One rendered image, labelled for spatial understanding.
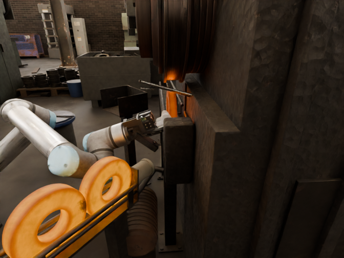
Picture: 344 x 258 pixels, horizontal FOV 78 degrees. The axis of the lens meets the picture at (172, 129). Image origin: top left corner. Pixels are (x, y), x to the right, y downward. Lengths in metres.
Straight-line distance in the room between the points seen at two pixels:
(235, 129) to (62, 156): 0.50
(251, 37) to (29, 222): 0.52
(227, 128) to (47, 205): 0.39
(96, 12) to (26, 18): 3.05
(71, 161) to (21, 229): 0.28
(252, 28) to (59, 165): 0.61
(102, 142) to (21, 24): 11.65
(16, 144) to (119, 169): 0.85
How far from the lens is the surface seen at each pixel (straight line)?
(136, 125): 0.82
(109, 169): 0.56
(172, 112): 0.86
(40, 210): 0.48
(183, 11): 0.68
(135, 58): 3.29
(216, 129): 0.49
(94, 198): 0.56
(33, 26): 12.15
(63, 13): 7.78
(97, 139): 0.85
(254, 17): 0.46
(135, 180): 0.64
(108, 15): 11.10
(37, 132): 0.89
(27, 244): 0.51
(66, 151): 0.71
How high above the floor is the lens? 1.07
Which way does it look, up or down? 25 degrees down
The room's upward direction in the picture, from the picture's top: straight up
